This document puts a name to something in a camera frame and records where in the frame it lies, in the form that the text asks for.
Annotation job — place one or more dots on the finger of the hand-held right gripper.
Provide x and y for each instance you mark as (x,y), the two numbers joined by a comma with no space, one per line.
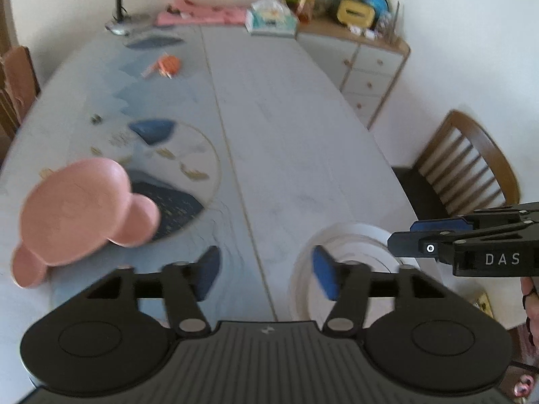
(417,246)
(438,224)

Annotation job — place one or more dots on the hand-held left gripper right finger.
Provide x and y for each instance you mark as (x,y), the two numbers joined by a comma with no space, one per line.
(326,273)

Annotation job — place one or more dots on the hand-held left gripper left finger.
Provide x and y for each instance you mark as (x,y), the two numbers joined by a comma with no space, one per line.
(208,273)

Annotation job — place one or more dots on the white plate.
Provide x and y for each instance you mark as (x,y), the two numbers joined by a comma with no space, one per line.
(366,252)

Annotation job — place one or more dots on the pink bear-shaped plate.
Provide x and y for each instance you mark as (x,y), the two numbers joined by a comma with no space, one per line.
(75,214)

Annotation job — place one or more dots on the person's right forearm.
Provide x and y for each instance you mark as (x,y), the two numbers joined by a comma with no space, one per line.
(531,303)

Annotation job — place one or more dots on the wooden slatted chair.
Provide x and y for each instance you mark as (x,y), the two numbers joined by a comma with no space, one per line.
(463,168)

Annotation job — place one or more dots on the blue printed table runner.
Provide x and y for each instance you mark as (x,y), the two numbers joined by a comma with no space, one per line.
(168,168)

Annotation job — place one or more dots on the white drawer cabinet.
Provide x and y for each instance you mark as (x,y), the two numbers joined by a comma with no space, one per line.
(362,67)

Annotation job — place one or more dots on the small dark object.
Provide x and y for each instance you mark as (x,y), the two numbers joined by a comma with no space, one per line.
(97,118)

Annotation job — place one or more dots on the orange toy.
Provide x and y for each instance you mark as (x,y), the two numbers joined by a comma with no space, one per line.
(169,65)

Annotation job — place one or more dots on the yellow box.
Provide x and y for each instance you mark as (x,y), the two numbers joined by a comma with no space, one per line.
(356,12)

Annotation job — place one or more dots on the blue container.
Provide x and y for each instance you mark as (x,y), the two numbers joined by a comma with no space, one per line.
(378,3)

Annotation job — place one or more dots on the pink cloth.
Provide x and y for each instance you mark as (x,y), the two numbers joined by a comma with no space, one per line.
(198,14)

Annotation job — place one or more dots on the tissue box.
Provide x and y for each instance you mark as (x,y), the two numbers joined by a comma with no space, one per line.
(271,19)

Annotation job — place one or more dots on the wooden chair with pink cover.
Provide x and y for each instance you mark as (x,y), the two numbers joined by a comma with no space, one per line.
(19,88)

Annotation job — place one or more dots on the desk lamp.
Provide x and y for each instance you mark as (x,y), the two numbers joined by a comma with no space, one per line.
(124,21)

